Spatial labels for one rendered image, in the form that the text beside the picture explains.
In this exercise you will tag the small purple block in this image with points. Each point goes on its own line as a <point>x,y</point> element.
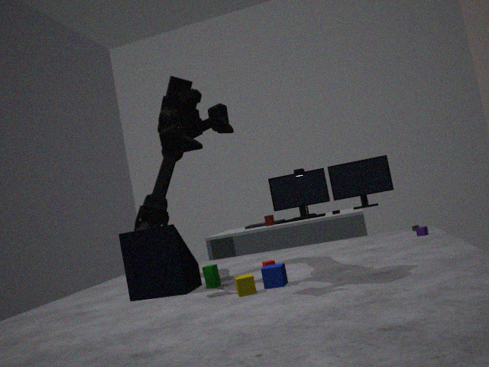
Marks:
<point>422,230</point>

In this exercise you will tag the yellow block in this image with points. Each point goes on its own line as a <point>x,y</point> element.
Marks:
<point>245,285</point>

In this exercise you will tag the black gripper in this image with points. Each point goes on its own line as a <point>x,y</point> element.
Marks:
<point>179,136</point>

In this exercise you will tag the blue block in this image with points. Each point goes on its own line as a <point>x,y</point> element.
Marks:
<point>274,276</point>

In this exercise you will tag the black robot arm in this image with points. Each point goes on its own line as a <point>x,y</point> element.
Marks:
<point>179,100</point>

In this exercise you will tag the red block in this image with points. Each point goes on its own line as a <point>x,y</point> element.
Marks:
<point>265,263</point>

